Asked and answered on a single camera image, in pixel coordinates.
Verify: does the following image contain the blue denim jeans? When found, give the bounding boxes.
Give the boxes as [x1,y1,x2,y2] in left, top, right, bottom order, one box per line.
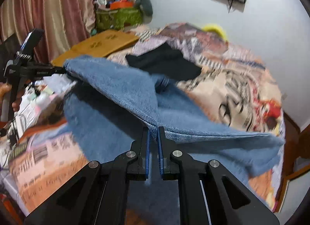
[64,56,282,184]

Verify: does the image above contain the person's left hand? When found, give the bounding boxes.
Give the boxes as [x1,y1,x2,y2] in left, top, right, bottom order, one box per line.
[0,82,24,112]

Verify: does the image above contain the striped pink curtain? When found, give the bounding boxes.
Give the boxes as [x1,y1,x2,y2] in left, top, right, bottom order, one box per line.
[1,0,96,63]

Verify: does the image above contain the brown cardboard box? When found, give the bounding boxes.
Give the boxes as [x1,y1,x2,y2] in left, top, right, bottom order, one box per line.
[52,30,139,66]

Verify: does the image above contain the newspaper print bed cover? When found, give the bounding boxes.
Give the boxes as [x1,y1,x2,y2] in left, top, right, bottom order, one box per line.
[9,23,284,212]

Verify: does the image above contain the black folded garment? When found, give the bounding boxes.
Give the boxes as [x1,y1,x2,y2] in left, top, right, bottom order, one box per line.
[126,43,202,81]

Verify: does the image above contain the yellow plush pillow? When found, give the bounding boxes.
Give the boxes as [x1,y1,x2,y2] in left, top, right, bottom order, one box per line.
[202,24,228,41]

